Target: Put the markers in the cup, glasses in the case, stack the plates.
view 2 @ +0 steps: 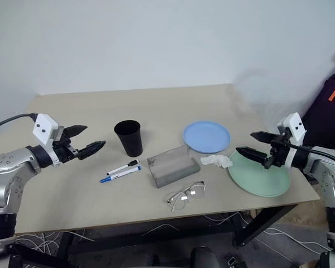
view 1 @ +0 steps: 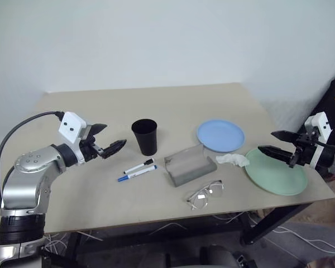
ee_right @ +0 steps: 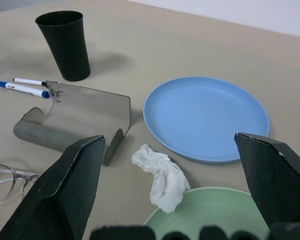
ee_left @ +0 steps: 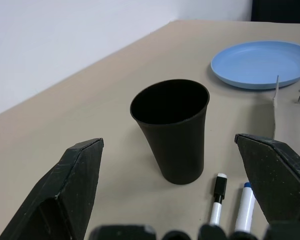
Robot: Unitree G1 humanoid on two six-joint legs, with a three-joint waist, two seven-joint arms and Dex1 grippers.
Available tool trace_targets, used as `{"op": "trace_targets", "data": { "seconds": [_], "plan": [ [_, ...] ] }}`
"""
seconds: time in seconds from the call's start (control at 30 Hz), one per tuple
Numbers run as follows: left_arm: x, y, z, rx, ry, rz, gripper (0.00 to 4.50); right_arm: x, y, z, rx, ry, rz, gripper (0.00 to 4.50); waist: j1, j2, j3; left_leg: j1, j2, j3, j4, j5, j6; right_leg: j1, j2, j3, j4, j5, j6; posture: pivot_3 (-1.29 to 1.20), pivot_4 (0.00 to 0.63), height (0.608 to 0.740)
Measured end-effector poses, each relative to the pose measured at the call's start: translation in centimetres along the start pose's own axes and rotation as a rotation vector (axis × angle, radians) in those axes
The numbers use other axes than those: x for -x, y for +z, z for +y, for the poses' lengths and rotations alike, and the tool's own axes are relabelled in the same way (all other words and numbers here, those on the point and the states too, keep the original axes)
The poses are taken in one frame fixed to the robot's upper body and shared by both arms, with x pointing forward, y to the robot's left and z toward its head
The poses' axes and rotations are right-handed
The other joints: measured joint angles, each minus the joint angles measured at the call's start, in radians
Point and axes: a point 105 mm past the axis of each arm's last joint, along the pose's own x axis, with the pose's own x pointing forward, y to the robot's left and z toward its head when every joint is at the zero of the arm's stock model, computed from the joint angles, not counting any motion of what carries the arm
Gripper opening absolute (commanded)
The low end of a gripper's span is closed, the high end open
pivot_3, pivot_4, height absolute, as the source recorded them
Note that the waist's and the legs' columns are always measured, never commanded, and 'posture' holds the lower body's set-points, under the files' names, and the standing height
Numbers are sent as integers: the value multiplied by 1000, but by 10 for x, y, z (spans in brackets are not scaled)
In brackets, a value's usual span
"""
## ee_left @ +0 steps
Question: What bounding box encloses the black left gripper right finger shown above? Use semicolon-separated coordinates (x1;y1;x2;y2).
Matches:
234;133;300;223

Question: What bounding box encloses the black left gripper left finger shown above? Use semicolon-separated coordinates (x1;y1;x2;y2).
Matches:
0;137;105;240

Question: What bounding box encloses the whiteboard marker with blue cap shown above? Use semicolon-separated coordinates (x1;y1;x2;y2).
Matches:
234;181;256;233

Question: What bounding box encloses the whiteboard marker with black cap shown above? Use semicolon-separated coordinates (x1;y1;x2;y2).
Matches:
208;172;228;227

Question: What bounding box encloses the grey rectangular box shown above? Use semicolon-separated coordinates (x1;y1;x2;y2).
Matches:
271;74;300;151

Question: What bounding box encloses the black plastic cup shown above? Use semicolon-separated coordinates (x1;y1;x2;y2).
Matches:
129;78;211;186

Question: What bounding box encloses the pastel round plate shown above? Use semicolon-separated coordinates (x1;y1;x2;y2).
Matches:
210;41;300;90

